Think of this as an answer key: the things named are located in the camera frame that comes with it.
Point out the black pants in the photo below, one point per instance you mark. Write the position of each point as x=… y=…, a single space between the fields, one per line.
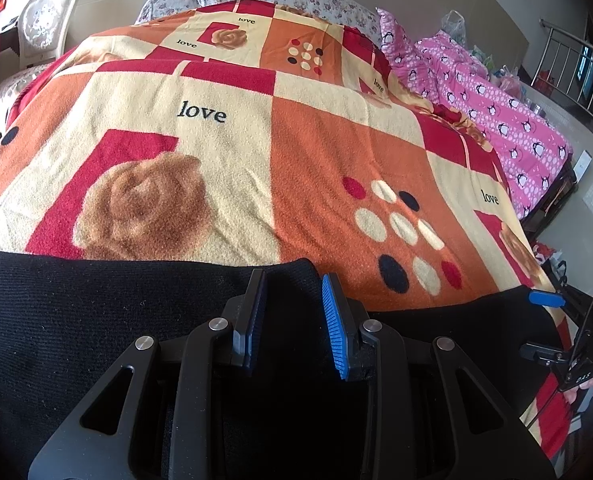
x=76 y=320

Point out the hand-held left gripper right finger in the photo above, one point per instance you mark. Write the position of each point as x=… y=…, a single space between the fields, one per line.
x=334 y=330

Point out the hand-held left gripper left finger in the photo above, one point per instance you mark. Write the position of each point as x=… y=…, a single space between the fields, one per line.
x=249 y=330

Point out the white ornate chair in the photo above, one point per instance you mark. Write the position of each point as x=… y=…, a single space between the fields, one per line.
x=46 y=15

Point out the metal stair railing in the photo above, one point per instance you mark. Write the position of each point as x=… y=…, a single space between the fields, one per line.
x=543 y=27

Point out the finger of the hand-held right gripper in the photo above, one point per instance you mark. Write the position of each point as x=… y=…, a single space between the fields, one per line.
x=546 y=299
x=541 y=352

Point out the red orange printed blanket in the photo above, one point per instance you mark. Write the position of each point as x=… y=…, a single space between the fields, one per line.
x=226 y=170

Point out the clear plastic bag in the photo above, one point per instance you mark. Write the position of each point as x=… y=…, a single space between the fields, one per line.
x=454 y=22

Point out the dark bed frame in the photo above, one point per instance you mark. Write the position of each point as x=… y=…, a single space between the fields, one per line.
x=551 y=195

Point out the pink penguin print quilt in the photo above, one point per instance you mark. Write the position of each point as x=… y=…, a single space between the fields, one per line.
x=476 y=95

